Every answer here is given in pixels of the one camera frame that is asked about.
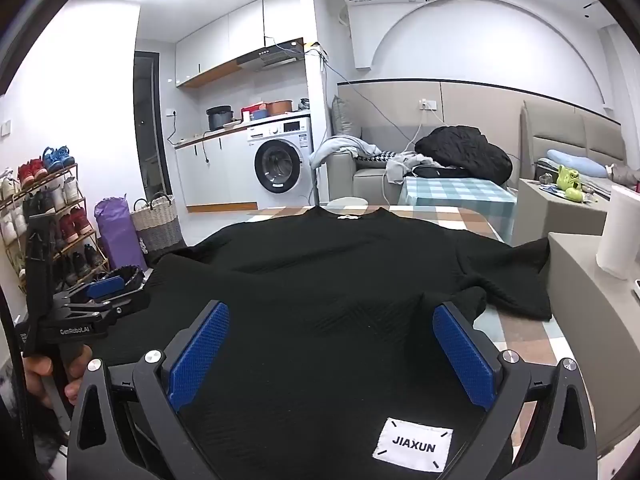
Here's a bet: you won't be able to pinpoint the green toy figure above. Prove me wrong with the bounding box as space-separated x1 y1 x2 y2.
555 164 587 202

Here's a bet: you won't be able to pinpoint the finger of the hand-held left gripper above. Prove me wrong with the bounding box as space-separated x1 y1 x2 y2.
62 287 152 333
52 274 127 307

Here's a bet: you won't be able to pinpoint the large grey cabinet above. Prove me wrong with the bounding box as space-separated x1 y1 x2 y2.
547 232 640 461

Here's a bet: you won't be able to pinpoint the grey bedside cabinet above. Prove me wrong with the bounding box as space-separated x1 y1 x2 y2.
512 177 613 248

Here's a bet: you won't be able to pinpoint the light grey blanket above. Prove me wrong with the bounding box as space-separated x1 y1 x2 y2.
309 135 383 170

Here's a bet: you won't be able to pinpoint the black cooking pot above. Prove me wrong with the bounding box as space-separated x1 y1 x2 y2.
206 105 235 131

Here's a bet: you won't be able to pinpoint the grey duvet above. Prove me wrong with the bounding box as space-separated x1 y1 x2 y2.
605 162 640 192

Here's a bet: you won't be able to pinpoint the range hood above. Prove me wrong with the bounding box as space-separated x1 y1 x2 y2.
236 37 306 72

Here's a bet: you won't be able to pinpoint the grey padded headboard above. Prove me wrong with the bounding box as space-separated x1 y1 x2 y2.
520 100 628 181

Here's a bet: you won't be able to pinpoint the shoe rack with shoes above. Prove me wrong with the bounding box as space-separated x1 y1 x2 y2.
0 145 108 291

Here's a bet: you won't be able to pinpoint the checked tablecloth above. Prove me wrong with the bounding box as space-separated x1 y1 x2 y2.
245 204 596 461

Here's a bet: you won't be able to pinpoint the grey sofa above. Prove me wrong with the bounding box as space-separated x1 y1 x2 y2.
325 150 418 206

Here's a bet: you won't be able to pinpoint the white base cabinets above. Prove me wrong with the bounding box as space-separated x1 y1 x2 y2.
174 132 258 212

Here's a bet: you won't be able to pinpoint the light blue pillow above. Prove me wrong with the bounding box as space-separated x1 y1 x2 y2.
546 149 608 178

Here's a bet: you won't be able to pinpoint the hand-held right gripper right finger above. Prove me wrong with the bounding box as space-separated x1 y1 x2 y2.
432 301 598 480

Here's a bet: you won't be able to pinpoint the purple bag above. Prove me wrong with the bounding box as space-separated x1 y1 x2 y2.
94 196 148 273

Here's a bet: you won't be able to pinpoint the dark door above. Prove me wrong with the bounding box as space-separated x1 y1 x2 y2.
134 50 166 206

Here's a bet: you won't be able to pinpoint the black knit sweater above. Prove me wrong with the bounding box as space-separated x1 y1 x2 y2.
87 205 553 480

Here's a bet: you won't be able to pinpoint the white paper towel roll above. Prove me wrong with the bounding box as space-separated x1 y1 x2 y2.
596 183 640 281

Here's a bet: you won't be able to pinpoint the grey cushion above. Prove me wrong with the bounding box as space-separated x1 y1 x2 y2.
331 95 361 138

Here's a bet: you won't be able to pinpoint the teal checked small table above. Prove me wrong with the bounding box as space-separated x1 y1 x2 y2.
397 176 518 246

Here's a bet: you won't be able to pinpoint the white washing machine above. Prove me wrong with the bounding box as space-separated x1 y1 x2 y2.
246 116 314 208

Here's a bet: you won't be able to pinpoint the white wall cabinets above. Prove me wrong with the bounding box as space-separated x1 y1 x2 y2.
175 0 316 88

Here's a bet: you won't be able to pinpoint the woven laundry basket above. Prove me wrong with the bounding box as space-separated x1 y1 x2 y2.
131 192 183 256

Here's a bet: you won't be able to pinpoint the black quilted jacket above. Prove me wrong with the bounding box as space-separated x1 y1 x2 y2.
414 125 513 186

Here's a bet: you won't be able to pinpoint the pale grey hoodie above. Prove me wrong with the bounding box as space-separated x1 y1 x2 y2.
384 152 436 186

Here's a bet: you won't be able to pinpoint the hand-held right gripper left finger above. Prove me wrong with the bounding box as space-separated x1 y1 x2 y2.
67 300 231 480

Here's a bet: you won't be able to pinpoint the wooden shoe rack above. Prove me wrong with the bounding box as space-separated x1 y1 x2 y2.
0 157 111 296

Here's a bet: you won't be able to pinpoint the person's left hand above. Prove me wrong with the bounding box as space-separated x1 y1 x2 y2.
24 344 95 408

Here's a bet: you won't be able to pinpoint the houndstooth cushion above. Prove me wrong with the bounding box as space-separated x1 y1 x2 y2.
355 151 401 165

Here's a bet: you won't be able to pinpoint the trash bin with black liner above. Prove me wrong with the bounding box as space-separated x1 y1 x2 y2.
107 264 147 293

